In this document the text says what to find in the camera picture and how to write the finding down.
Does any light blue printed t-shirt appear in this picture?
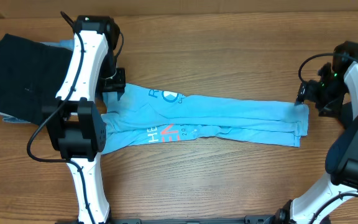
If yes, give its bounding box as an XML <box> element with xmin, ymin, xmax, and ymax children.
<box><xmin>102</xmin><ymin>84</ymin><xmax>309</xmax><ymax>154</ymax></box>

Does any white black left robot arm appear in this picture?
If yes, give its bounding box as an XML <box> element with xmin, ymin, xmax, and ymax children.
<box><xmin>43</xmin><ymin>13</ymin><xmax>126</xmax><ymax>223</ymax></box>

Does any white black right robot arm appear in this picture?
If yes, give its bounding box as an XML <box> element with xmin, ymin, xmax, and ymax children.
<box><xmin>244</xmin><ymin>41</ymin><xmax>358</xmax><ymax>224</ymax></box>

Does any folded light blue garment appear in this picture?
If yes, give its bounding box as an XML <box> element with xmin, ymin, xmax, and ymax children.
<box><xmin>42</xmin><ymin>39</ymin><xmax>75</xmax><ymax>51</ymax></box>

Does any folded black garment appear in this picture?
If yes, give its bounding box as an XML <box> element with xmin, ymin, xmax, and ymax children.
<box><xmin>0</xmin><ymin>34</ymin><xmax>72</xmax><ymax>125</ymax></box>

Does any folded grey garment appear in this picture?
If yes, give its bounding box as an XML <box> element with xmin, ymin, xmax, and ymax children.
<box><xmin>0</xmin><ymin>112</ymin><xmax>30</xmax><ymax>124</ymax></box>

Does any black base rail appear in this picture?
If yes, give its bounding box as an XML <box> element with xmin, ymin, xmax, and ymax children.
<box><xmin>54</xmin><ymin>214</ymin><xmax>279</xmax><ymax>224</ymax></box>

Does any cardboard back wall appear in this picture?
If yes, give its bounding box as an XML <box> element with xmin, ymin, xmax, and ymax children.
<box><xmin>0</xmin><ymin>0</ymin><xmax>358</xmax><ymax>19</ymax></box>

